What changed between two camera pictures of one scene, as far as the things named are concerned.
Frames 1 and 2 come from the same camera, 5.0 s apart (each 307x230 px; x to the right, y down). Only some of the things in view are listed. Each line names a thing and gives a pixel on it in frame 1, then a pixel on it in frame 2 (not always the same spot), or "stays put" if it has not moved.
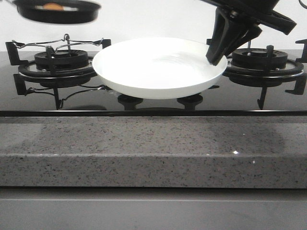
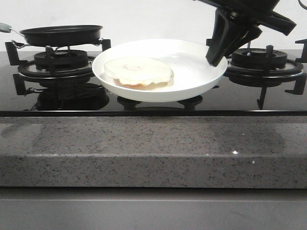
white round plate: x=159 y=68 stays put
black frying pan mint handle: x=87 y=11 -> x=60 y=36
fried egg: x=55 y=6 -> x=139 y=71
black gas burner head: x=62 y=59 stays put
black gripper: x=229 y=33 stays put
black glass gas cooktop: x=65 y=84 stays put
